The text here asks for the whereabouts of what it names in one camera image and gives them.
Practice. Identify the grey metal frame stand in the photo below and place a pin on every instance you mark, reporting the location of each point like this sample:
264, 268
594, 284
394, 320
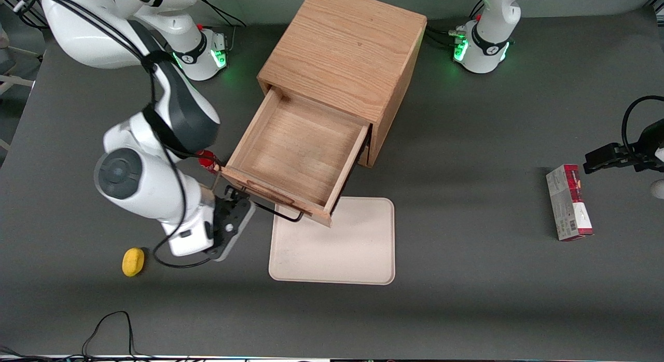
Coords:
15, 82

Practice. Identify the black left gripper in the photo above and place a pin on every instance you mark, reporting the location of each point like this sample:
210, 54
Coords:
649, 144

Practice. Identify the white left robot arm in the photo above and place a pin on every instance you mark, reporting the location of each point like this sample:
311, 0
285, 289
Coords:
493, 40

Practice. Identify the beige plastic tray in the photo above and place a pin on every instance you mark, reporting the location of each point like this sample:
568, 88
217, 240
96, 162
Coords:
353, 248

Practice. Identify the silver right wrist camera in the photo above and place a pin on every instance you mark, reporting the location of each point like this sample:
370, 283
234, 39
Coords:
239, 232

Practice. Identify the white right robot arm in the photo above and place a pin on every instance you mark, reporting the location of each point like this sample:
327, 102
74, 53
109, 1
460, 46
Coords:
150, 185

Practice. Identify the grey and red carton box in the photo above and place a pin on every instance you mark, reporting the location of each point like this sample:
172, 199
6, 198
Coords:
568, 204

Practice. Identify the wooden drawer cabinet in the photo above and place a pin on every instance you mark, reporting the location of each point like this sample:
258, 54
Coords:
342, 45

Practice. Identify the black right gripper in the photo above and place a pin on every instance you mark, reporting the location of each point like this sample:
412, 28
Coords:
223, 208

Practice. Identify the yellow lemon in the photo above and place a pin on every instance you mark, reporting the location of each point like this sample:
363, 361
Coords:
133, 261

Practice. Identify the red cola bottle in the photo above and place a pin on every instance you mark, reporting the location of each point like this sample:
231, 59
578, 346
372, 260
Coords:
207, 159

